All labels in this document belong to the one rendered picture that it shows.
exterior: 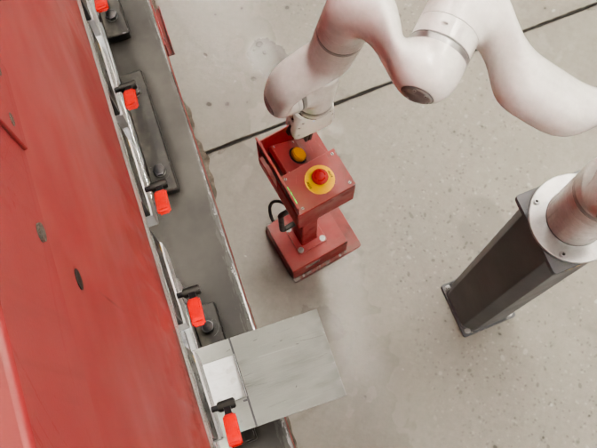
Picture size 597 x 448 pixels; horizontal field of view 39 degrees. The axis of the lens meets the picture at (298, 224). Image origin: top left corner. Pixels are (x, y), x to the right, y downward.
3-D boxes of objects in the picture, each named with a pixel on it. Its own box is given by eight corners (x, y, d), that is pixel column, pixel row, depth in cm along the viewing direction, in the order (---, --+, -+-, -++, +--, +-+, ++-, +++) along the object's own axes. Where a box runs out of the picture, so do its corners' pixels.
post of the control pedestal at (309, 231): (317, 236, 264) (321, 184, 211) (302, 245, 263) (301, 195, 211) (308, 222, 265) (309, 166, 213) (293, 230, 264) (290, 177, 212)
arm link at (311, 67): (294, 78, 144) (274, 130, 173) (376, 43, 147) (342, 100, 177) (271, 32, 145) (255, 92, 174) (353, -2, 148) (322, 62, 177)
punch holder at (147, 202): (160, 226, 156) (144, 201, 140) (115, 241, 155) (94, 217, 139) (138, 154, 159) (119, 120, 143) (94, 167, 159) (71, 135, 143)
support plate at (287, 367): (346, 396, 166) (346, 395, 165) (218, 440, 164) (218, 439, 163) (316, 309, 170) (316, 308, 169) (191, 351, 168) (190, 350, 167)
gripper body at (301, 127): (299, 124, 178) (295, 146, 189) (342, 106, 180) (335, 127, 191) (283, 95, 180) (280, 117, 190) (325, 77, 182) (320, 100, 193)
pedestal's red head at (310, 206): (354, 198, 210) (358, 176, 193) (298, 229, 208) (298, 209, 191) (314, 133, 215) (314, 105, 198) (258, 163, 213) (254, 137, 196)
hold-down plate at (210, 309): (258, 439, 175) (257, 438, 172) (233, 447, 174) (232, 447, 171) (215, 303, 182) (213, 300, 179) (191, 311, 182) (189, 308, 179)
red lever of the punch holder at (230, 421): (243, 437, 132) (233, 394, 140) (218, 446, 131) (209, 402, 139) (246, 445, 133) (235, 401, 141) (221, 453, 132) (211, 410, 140)
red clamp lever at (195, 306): (206, 316, 137) (197, 281, 145) (182, 324, 136) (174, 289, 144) (209, 324, 138) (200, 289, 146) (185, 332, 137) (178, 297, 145)
